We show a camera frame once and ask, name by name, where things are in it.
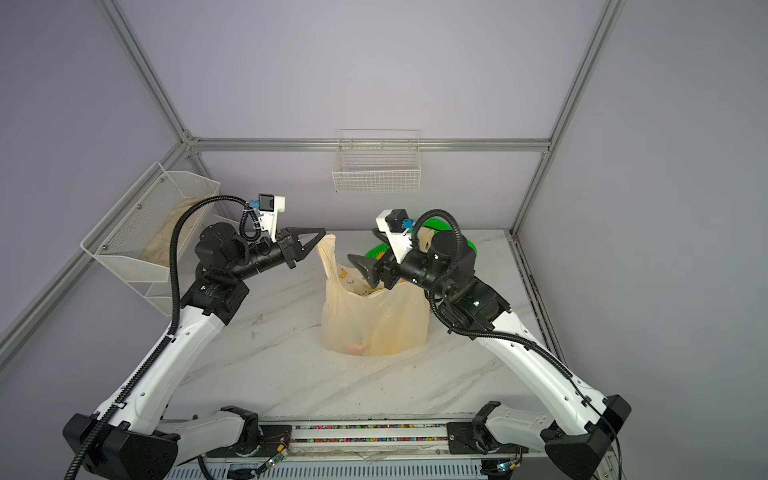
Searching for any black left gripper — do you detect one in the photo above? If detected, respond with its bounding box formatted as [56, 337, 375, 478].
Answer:
[230, 228, 326, 282]

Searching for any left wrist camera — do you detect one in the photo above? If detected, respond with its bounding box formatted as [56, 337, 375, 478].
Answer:
[248, 194, 286, 242]

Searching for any white wire wall basket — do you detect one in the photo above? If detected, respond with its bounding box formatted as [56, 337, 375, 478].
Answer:
[332, 129, 422, 193]

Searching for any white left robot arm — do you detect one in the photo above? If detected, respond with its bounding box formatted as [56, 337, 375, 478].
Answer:
[63, 194, 326, 479]

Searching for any white mesh wall shelf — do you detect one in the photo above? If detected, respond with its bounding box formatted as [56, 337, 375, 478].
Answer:
[80, 163, 220, 283]

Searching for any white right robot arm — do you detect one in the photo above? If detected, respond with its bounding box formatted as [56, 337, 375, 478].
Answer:
[348, 209, 631, 479]

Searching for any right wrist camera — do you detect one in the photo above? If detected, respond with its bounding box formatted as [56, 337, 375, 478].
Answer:
[376, 209, 414, 264]

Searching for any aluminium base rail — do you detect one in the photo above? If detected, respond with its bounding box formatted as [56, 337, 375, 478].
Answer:
[107, 416, 628, 480]

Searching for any lower white mesh shelf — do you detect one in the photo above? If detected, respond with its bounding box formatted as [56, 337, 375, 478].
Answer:
[143, 214, 244, 318]

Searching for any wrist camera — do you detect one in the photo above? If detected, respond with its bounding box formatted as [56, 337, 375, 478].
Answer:
[248, 194, 286, 242]
[376, 209, 414, 264]

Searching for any green plastic fruit basket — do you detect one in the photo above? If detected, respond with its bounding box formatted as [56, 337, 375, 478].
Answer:
[365, 218, 451, 260]

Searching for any cream banana print plastic bag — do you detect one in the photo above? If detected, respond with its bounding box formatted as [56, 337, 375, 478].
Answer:
[316, 234, 430, 356]

